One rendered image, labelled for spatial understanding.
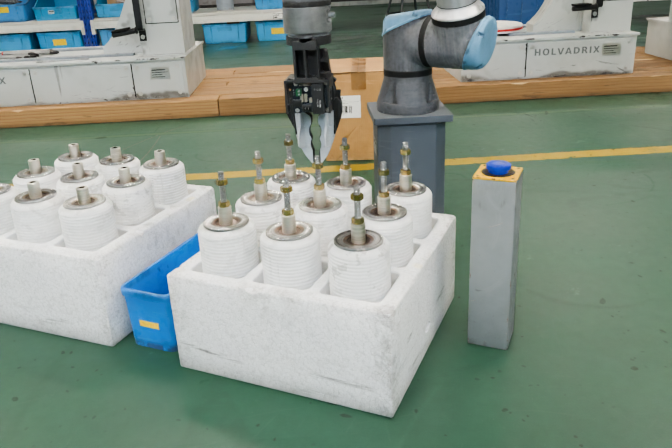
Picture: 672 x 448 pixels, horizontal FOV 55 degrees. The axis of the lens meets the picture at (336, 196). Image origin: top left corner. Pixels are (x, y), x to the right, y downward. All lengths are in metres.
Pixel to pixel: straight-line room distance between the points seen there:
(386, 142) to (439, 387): 0.66
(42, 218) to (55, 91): 1.91
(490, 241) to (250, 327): 0.42
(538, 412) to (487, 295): 0.21
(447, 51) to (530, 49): 1.70
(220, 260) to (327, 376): 0.25
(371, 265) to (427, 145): 0.64
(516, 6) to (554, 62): 2.38
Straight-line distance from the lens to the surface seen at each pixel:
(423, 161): 1.55
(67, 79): 3.17
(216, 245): 1.05
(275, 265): 1.01
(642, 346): 1.26
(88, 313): 1.28
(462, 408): 1.06
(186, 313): 1.11
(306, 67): 1.00
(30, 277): 1.34
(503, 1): 5.49
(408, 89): 1.52
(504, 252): 1.10
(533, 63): 3.16
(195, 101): 2.97
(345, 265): 0.95
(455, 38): 1.44
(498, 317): 1.16
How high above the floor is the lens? 0.66
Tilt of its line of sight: 21 degrees down
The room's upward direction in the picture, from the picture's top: 3 degrees counter-clockwise
